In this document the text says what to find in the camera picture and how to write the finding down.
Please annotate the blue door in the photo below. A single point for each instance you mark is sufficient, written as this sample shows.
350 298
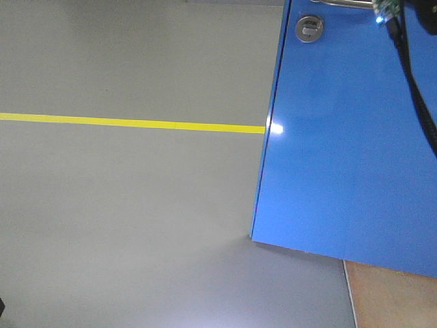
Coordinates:
346 169

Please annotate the silver door handle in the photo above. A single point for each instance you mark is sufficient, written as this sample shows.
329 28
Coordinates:
358 4

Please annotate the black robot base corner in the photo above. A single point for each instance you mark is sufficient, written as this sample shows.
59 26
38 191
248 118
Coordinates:
2 307

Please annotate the silver door lock cylinder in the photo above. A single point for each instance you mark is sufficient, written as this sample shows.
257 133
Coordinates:
309 28

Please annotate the plywood base platform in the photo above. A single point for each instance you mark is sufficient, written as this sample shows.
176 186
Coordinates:
383 297

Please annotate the black robot part with cable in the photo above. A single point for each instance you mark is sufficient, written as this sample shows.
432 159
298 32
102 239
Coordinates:
425 11

